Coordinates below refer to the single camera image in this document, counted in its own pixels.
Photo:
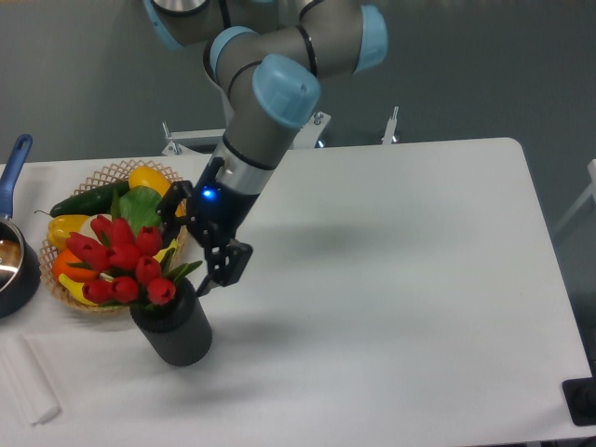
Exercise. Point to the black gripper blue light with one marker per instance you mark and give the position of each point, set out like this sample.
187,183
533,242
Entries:
215,212

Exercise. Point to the red tulip bouquet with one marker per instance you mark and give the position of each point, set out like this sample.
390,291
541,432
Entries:
121,233

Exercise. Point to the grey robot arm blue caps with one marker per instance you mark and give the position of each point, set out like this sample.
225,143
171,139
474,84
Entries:
270,75

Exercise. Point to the black ribbed vase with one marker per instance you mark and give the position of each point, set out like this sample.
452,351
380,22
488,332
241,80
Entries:
180,332

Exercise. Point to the green leafy vegetable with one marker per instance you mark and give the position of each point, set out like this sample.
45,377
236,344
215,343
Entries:
138,208

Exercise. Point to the yellow lemon squash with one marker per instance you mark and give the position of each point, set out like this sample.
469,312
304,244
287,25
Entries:
154,178

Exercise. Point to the woven wicker basket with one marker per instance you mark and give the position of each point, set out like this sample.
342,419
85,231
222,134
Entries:
112,173

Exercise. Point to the dark green cucumber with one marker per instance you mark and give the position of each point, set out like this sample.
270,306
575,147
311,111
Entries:
91,202

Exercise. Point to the white garlic bulb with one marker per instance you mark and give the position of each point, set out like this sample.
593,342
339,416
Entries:
96,225

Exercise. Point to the yellow banana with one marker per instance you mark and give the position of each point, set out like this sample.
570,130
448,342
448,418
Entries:
126,273

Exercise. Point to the yellow bell pepper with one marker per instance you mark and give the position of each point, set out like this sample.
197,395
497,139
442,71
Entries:
59,229

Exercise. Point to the white rolled cloth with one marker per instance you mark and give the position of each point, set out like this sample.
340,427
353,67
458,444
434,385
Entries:
33,390

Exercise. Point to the black device at table corner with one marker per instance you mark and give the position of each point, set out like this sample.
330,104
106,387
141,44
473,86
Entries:
580,399

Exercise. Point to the dark pot blue handle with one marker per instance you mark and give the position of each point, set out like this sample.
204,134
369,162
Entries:
20,270

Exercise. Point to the white frame at right edge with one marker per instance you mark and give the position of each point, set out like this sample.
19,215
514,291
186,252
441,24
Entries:
582,206

